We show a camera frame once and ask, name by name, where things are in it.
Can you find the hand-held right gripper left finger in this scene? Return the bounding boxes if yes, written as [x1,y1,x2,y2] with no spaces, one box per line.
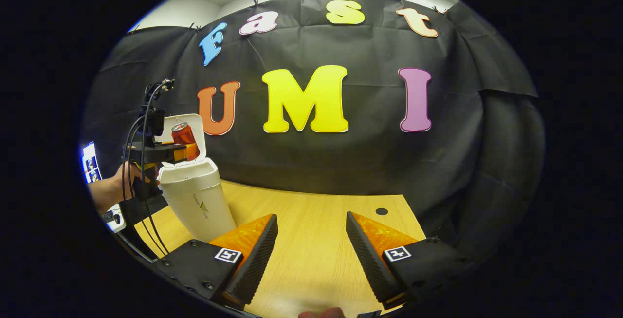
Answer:
[155,213,279,309]

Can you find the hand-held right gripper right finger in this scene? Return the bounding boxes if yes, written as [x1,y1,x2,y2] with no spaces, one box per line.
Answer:
[346,211,468,310]

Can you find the red pop can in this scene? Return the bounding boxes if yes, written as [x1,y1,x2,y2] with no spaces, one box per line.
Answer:
[171,122,200,161]

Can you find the white desktop garbage bin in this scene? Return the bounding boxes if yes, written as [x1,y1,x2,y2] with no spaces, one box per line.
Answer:
[156,113,238,243]

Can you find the wooden desktop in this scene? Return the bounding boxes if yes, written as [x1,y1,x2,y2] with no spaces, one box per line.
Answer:
[134,179,426,318]

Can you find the computer monitor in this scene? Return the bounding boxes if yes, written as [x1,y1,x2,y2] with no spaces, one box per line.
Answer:
[80,142,103,185]

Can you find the white side table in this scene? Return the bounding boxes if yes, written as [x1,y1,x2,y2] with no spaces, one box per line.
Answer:
[100,204,128,234]

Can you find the black backdrop cloth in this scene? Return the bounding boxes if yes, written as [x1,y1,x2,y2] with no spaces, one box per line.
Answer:
[80,0,546,260]

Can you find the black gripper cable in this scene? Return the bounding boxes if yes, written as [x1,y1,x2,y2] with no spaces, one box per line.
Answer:
[139,82,171,256]
[121,116,161,258]

